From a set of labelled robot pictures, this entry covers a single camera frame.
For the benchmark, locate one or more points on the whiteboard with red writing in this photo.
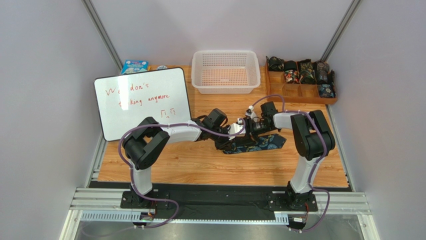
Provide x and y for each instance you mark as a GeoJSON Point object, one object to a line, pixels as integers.
{"type": "Point", "coordinates": [124, 101]}

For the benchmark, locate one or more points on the small white round object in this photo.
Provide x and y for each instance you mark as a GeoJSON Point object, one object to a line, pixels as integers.
{"type": "Point", "coordinates": [161, 67]}

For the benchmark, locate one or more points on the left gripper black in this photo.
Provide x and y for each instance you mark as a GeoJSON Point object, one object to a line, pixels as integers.
{"type": "Point", "coordinates": [223, 141]}

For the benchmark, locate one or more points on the blue printed box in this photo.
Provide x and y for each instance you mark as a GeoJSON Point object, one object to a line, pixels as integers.
{"type": "Point", "coordinates": [134, 66]}

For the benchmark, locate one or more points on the rolled dark tie far left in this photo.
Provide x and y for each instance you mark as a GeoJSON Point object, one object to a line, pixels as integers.
{"type": "Point", "coordinates": [275, 64]}

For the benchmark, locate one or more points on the rolled red floral tie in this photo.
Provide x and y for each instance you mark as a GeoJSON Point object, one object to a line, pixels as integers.
{"type": "Point", "coordinates": [291, 73]}

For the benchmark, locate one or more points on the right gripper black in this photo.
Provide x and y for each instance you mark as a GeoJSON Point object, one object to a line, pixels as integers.
{"type": "Point", "coordinates": [250, 131]}

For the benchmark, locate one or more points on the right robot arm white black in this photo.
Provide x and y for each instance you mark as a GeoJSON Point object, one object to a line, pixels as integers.
{"type": "Point", "coordinates": [313, 140]}

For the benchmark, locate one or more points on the rolled green dark tie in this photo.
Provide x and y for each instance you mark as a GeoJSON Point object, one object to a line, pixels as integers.
{"type": "Point", "coordinates": [306, 72]}

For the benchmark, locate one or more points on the rolled blue floral tie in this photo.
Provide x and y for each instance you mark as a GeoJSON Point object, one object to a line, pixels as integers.
{"type": "Point", "coordinates": [326, 91]}

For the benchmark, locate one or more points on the dark blue floral necktie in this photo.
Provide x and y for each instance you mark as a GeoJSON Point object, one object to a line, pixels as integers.
{"type": "Point", "coordinates": [265, 142]}

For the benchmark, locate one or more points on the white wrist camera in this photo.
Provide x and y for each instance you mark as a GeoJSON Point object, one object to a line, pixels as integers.
{"type": "Point", "coordinates": [237, 129]}
{"type": "Point", "coordinates": [250, 113]}

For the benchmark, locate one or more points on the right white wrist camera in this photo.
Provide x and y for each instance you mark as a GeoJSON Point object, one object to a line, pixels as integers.
{"type": "Point", "coordinates": [250, 113]}

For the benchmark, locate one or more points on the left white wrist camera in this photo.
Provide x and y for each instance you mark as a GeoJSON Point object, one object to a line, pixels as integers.
{"type": "Point", "coordinates": [237, 129]}

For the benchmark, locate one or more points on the white plastic perforated basket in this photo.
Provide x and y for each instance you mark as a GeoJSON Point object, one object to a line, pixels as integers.
{"type": "Point", "coordinates": [225, 71]}

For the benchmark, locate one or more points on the aluminium rail frame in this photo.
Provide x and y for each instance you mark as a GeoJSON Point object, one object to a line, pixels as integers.
{"type": "Point", "coordinates": [96, 211]}

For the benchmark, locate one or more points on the wooden compartment tray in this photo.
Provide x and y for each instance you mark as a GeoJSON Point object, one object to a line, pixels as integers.
{"type": "Point", "coordinates": [296, 92]}

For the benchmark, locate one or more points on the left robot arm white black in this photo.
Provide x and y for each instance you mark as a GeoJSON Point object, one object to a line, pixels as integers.
{"type": "Point", "coordinates": [141, 146]}

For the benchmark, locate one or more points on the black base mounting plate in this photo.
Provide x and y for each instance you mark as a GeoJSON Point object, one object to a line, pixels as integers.
{"type": "Point", "coordinates": [213, 202]}

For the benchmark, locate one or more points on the rolled grey dark tie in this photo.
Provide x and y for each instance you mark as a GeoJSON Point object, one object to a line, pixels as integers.
{"type": "Point", "coordinates": [321, 71]}

